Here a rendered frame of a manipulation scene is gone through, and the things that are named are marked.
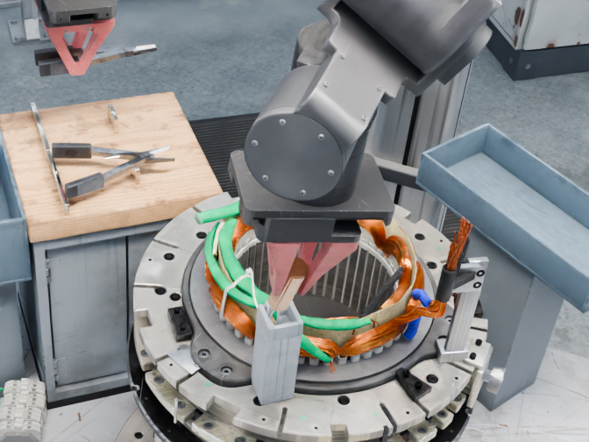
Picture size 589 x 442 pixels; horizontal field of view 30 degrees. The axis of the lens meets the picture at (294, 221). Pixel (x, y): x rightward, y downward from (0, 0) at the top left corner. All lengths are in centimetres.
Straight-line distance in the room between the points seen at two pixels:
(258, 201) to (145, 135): 52
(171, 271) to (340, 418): 22
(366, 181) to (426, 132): 67
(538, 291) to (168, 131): 44
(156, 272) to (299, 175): 41
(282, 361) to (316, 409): 6
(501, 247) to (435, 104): 26
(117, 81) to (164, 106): 194
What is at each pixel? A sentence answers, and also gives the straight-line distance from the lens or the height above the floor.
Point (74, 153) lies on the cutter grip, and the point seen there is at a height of 109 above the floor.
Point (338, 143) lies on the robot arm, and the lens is 59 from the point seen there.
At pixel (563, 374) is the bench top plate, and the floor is 78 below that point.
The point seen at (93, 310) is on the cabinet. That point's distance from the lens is 122.
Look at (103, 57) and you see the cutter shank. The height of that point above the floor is 116.
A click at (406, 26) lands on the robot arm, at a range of 63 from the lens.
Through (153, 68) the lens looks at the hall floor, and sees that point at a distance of 325.
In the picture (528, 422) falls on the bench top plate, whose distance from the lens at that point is 136.
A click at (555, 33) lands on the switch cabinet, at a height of 16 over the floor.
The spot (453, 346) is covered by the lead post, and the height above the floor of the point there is 111.
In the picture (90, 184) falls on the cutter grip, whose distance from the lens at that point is 111.
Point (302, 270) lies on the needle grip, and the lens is 77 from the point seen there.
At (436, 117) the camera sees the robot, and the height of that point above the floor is 101.
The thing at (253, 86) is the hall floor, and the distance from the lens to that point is 320.
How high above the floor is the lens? 179
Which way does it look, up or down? 41 degrees down
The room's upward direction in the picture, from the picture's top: 7 degrees clockwise
